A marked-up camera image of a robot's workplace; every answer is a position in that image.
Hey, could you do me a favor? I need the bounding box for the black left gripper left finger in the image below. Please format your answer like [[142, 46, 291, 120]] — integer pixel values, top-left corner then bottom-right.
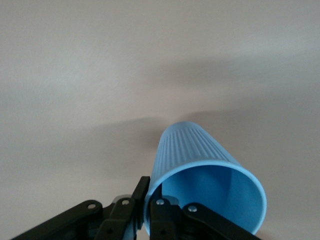
[[14, 176, 151, 240]]

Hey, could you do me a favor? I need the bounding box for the blue ribbed plastic cup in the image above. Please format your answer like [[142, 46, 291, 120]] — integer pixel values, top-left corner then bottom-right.
[[143, 120, 268, 237]]

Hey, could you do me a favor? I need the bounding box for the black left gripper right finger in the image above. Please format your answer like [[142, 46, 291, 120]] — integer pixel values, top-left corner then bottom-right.
[[149, 183, 262, 240]]

